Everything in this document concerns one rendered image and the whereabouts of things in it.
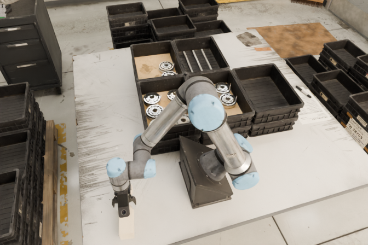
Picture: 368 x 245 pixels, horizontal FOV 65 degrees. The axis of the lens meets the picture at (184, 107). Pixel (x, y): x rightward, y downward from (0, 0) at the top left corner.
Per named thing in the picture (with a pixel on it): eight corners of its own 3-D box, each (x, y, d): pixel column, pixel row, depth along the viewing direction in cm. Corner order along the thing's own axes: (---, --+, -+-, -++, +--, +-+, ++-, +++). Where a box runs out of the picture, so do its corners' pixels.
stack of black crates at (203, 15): (207, 28, 368) (210, -7, 336) (216, 40, 348) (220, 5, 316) (177, 32, 360) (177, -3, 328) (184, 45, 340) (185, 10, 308)
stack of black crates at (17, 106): (45, 156, 227) (24, 118, 195) (4, 165, 221) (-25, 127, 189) (47, 120, 254) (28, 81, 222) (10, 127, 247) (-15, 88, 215)
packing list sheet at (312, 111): (334, 118, 186) (334, 118, 186) (303, 126, 181) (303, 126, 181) (305, 86, 208) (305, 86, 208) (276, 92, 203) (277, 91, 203)
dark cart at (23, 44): (65, 95, 297) (35, 14, 233) (18, 104, 287) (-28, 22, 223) (64, 62, 337) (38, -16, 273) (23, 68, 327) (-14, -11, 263)
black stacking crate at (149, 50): (184, 88, 187) (184, 75, 179) (138, 95, 182) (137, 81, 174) (171, 53, 214) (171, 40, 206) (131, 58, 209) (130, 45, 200)
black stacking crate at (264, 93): (299, 118, 170) (305, 105, 162) (252, 127, 165) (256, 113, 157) (269, 76, 197) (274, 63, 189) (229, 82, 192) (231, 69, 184)
